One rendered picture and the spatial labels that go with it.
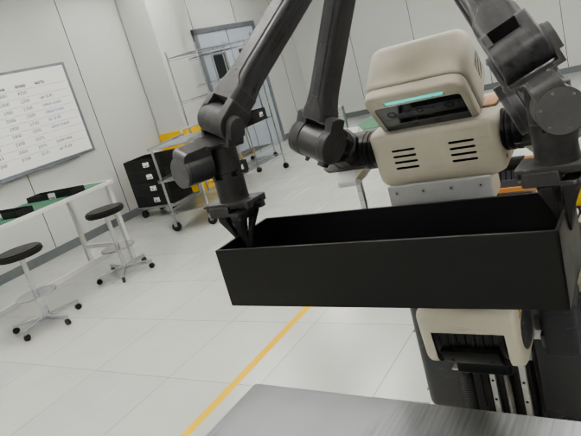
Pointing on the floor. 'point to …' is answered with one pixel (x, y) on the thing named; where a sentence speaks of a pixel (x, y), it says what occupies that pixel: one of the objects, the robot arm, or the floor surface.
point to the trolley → (174, 180)
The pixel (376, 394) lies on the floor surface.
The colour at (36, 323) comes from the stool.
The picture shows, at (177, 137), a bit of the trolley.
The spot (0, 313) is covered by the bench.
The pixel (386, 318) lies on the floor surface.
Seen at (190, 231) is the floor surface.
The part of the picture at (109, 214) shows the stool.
